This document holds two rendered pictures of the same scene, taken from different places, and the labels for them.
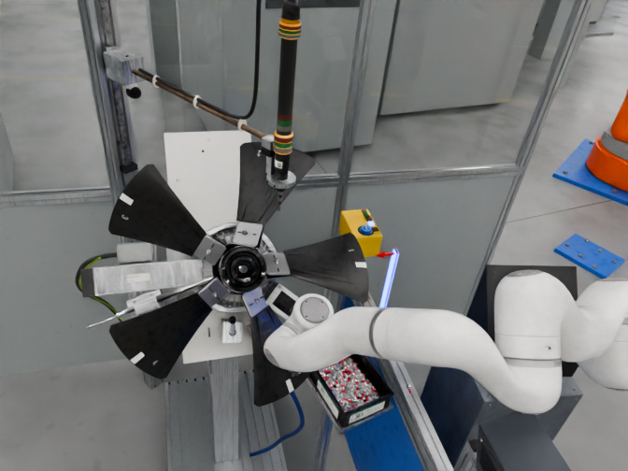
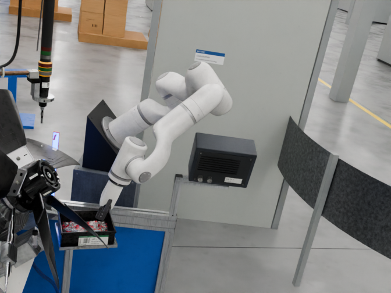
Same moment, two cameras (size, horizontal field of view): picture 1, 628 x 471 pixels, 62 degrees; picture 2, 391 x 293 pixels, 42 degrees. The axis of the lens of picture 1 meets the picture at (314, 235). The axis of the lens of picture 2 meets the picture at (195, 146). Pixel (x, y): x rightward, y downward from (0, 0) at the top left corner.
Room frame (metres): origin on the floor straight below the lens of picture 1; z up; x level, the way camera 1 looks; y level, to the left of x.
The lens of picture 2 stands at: (0.28, 1.55, 2.02)
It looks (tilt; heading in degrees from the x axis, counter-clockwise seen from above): 22 degrees down; 280
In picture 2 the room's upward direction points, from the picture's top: 11 degrees clockwise
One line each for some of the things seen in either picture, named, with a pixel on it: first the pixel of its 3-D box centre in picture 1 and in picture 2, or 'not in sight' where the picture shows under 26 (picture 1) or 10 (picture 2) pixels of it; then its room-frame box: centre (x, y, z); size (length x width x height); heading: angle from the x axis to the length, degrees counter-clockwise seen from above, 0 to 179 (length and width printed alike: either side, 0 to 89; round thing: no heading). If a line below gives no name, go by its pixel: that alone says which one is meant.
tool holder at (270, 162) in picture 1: (278, 162); (41, 85); (1.07, 0.10, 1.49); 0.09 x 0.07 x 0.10; 53
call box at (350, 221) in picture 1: (359, 235); not in sight; (1.45, -0.16, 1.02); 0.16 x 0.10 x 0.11; 18
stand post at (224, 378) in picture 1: (224, 401); not in sight; (1.12, 0.25, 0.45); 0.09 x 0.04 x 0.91; 108
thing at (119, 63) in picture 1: (123, 65); not in sight; (1.43, 0.59, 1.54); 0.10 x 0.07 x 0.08; 53
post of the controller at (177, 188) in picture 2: (464, 467); (176, 195); (0.67, -0.41, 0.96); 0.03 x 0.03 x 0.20; 18
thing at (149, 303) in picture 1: (146, 304); (9, 254); (0.96, 0.42, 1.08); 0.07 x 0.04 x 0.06; 119
